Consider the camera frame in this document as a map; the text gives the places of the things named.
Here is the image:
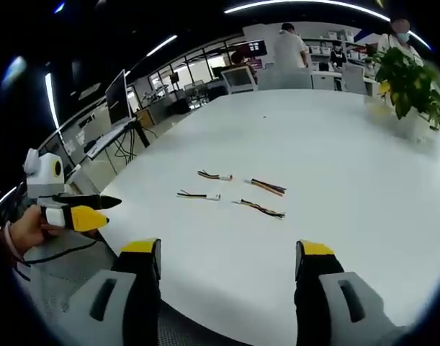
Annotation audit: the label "storage shelf with boxes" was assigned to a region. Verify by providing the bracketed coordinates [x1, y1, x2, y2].
[305, 29, 354, 63]

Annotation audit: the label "wall screen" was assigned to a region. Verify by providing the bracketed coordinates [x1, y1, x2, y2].
[247, 40, 268, 57]

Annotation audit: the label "white office desk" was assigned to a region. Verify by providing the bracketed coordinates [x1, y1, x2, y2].
[83, 117, 151, 170]

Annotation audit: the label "computer monitor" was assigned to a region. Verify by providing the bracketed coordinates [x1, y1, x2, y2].
[104, 69, 133, 126]

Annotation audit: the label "JST connector plug coloured wires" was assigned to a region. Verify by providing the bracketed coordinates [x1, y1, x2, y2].
[231, 198, 287, 220]
[243, 177, 288, 198]

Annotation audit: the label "white office chair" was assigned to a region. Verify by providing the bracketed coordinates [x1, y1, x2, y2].
[341, 63, 369, 96]

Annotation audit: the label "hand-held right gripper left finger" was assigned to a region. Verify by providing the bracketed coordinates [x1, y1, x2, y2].
[57, 237, 162, 346]

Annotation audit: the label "person's left hand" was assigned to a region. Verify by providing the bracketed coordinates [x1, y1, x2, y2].
[9, 205, 68, 254]

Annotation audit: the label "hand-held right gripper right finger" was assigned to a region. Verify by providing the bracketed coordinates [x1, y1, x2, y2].
[294, 239, 404, 346]

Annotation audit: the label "white framed display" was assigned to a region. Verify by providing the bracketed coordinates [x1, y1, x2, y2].
[220, 66, 259, 95]

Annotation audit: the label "green potted plant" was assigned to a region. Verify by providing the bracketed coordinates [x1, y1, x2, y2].
[373, 46, 440, 145]

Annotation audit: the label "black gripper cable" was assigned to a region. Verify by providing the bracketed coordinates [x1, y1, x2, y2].
[24, 229, 117, 265]

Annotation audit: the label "JST socket with coloured wires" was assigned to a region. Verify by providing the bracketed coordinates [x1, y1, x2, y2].
[197, 169, 234, 182]
[176, 189, 222, 203]

